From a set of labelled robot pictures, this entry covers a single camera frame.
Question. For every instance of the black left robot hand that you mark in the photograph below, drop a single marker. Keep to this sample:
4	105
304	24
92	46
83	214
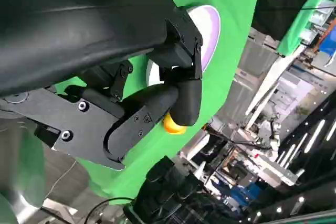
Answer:
78	24

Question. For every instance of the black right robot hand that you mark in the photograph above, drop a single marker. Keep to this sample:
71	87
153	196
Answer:
170	182

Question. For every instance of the orange toy bread roll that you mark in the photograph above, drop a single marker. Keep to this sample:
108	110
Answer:
173	127

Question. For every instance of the lilac plate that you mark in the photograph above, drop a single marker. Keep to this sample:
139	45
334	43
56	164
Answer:
210	32

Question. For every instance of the green cloth on workshop table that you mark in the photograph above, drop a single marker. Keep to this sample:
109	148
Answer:
296	32

